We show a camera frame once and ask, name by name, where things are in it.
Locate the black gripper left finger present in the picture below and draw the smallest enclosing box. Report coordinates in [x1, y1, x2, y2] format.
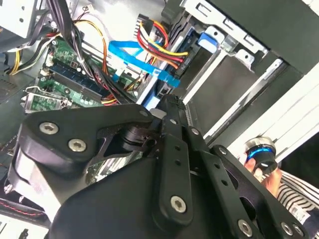
[18, 93, 194, 226]

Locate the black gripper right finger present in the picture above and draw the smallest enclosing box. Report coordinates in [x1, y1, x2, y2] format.
[184, 126, 310, 239]

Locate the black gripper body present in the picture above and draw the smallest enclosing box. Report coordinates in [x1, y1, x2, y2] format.
[48, 154, 310, 239]

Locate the round black tool blue ring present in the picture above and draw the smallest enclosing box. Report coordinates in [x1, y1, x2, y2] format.
[243, 136, 279, 175]

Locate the blue disk wire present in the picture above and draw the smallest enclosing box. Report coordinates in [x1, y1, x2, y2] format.
[109, 39, 180, 88]

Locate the red yellow black disk wire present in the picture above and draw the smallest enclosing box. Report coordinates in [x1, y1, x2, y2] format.
[136, 13, 190, 70]

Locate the hard disk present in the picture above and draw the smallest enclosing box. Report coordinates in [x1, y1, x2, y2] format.
[136, 26, 221, 110]

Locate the person's hand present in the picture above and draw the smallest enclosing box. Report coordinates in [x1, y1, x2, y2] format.
[244, 158, 284, 198]

